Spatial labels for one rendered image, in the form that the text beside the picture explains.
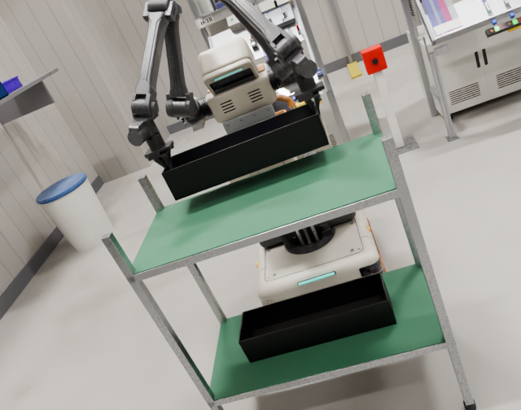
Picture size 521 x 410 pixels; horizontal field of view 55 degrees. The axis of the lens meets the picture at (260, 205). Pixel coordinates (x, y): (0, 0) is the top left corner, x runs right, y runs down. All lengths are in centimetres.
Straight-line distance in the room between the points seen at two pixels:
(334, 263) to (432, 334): 75
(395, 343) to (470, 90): 262
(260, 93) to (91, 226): 287
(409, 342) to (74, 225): 340
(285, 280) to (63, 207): 258
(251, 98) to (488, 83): 240
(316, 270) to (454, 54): 215
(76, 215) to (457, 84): 324
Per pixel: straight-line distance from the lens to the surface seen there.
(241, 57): 201
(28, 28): 611
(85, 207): 461
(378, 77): 374
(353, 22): 656
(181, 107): 203
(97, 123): 611
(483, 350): 224
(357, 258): 241
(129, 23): 683
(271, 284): 247
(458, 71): 404
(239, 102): 211
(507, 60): 414
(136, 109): 177
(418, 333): 186
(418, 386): 217
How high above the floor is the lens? 164
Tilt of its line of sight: 25 degrees down
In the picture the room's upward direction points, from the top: 25 degrees counter-clockwise
